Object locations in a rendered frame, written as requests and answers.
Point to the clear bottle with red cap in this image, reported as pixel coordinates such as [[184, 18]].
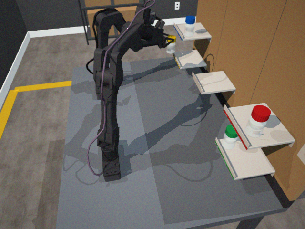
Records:
[[257, 121]]

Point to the white bottle with blue cap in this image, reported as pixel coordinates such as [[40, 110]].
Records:
[[189, 26]]

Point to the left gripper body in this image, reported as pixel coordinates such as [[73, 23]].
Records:
[[160, 45]]

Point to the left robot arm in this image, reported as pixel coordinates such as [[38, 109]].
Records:
[[108, 18]]

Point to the clear glass bottle with yellow cap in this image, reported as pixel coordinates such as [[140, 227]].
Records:
[[171, 47]]

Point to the clear bottle with green cap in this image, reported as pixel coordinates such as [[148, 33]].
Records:
[[230, 138]]

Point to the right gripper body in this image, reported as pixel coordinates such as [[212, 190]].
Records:
[[154, 33]]

